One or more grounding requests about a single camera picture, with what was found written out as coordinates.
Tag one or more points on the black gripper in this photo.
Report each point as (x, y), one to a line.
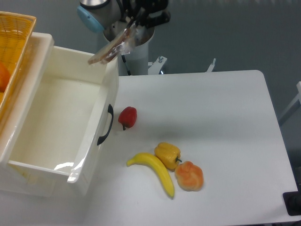
(146, 13)

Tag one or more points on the toast slice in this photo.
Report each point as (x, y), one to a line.
(124, 43)

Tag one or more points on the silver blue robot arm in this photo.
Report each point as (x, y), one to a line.
(98, 15)

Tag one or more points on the open upper white drawer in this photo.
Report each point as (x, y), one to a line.
(66, 116)

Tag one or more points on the white drawer cabinet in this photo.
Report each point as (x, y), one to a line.
(12, 179)

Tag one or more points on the red bell pepper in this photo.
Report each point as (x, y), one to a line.
(127, 117)

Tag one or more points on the yellow woven basket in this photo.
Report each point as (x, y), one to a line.
(15, 32)

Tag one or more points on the yellow bell pepper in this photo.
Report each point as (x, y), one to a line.
(169, 154)

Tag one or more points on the yellow banana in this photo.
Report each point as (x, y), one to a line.
(153, 162)

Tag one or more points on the orange fruit in basket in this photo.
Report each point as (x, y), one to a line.
(4, 77)

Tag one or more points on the black device at table edge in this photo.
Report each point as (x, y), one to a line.
(293, 203)

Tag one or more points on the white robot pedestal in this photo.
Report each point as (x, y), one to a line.
(136, 63)

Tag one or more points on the white metal base bracket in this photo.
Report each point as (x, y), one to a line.
(157, 67)

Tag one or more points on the black drawer handle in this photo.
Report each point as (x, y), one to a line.
(107, 126)

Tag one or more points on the white frame at right edge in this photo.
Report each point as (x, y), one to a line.
(292, 107)

